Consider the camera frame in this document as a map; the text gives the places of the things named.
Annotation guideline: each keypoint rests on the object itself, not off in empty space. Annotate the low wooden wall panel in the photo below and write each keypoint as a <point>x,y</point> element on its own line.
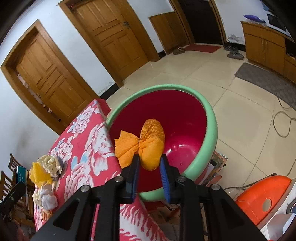
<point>170,31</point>

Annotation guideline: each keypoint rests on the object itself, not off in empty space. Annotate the wooden cabinet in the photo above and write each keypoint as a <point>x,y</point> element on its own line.
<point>270,49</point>

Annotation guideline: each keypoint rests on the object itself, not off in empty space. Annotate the grey floor mat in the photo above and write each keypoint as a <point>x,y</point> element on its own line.
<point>269,81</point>

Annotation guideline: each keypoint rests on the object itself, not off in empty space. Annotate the red floral tablecloth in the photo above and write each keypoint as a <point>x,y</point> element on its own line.
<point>88,156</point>

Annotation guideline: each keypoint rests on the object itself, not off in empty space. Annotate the right wooden door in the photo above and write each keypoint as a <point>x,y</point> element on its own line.
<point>114,33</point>

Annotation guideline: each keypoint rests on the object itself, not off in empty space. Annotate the red door mat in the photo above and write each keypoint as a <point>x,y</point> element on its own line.
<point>202,48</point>

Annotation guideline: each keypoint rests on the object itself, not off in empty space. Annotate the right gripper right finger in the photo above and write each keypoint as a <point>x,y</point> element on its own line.
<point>181,190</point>

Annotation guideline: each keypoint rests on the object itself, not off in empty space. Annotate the orange plastic stool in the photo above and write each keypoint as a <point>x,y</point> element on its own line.
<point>259,199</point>

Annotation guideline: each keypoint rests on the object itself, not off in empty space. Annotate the wooden chair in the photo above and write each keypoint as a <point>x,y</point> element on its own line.
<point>13,166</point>

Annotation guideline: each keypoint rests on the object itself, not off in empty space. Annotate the yellow foam fruit net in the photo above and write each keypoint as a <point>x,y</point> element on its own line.
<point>39,176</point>

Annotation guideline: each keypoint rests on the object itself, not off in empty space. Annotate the orange mesh cloth wad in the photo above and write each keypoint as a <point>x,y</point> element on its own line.
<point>149,146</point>

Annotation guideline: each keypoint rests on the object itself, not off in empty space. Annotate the wooden door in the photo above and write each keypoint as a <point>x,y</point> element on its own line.
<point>45,80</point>
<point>114,33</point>

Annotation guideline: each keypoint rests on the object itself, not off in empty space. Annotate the left wooden door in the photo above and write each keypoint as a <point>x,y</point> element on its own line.
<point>45,80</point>

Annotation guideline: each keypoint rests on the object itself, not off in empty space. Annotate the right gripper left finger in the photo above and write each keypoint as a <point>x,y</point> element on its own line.
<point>119,190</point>

